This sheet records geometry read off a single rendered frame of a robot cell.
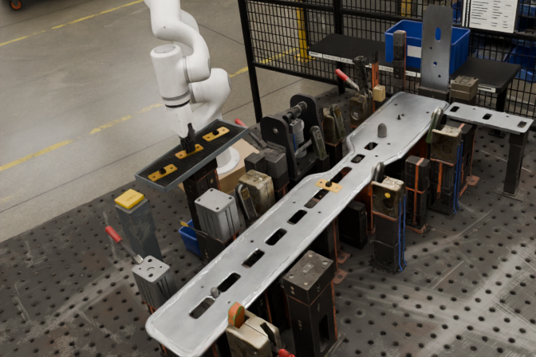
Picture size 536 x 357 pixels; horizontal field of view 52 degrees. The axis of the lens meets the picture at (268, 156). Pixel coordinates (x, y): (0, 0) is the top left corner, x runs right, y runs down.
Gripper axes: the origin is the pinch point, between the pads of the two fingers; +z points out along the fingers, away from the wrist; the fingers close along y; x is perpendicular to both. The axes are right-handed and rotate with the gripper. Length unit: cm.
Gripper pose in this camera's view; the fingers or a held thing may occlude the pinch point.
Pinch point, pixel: (187, 144)
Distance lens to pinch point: 171.8
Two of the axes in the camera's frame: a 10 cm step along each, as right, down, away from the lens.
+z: 1.2, 8.3, 5.5
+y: 5.7, 3.9, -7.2
